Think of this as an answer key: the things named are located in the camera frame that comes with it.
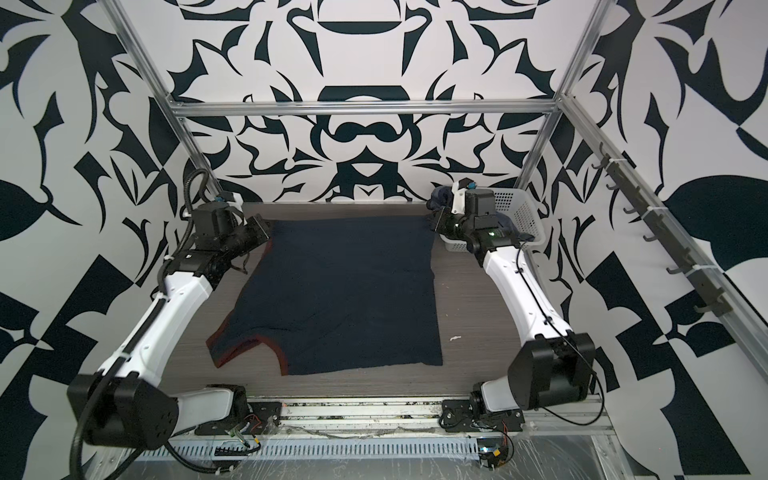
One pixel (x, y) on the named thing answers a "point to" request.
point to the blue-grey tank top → (441, 197)
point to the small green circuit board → (492, 451)
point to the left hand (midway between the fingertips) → (271, 215)
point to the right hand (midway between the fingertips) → (435, 212)
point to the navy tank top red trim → (339, 295)
